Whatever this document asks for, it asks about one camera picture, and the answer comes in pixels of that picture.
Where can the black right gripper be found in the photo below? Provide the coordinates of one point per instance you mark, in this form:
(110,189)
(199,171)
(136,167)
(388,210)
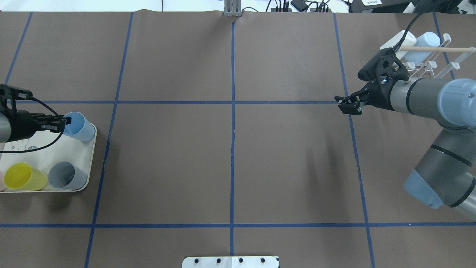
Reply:
(380,96)

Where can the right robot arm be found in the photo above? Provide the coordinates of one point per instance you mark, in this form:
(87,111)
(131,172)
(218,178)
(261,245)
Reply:
(442,177)

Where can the grey plastic cup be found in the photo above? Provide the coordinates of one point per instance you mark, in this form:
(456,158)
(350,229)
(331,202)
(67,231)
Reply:
(66,176)

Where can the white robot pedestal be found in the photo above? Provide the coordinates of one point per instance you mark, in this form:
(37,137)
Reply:
(231,262)

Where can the white wire cup rack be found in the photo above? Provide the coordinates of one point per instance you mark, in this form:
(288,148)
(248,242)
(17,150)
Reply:
(441,61)

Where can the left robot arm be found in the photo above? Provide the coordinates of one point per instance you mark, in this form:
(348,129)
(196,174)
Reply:
(6,127)

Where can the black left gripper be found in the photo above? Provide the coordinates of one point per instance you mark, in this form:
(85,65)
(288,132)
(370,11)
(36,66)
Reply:
(23,125)

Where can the aluminium frame post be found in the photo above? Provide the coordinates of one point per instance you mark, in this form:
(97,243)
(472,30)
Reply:
(232,8)

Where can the yellow plastic cup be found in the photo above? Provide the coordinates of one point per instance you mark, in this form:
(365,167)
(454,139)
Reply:
(22,176)

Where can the pink plastic cup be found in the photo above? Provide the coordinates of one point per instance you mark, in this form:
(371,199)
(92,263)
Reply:
(2,183)

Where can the light blue plastic cup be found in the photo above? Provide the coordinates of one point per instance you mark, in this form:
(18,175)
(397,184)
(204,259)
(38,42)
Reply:
(428,39)

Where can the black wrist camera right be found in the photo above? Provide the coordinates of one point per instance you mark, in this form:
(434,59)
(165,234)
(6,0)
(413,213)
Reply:
(384,64)

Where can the cream plastic tray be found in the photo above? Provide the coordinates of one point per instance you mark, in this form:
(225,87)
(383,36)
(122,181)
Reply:
(67,149)

